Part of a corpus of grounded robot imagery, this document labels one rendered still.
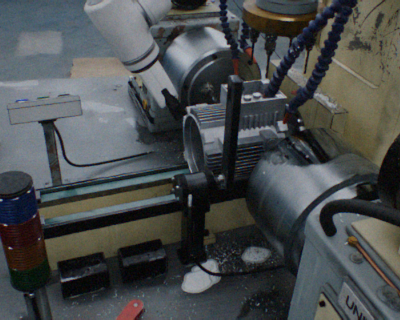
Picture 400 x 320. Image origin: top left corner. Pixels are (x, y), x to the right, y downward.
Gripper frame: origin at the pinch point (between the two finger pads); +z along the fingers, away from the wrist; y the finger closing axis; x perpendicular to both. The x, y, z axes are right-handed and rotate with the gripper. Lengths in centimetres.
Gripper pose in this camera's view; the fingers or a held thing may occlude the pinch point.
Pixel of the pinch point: (177, 110)
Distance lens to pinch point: 114.1
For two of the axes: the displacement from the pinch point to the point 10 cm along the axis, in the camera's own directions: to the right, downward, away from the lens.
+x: 8.3, -5.6, -0.1
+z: 4.3, 6.4, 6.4
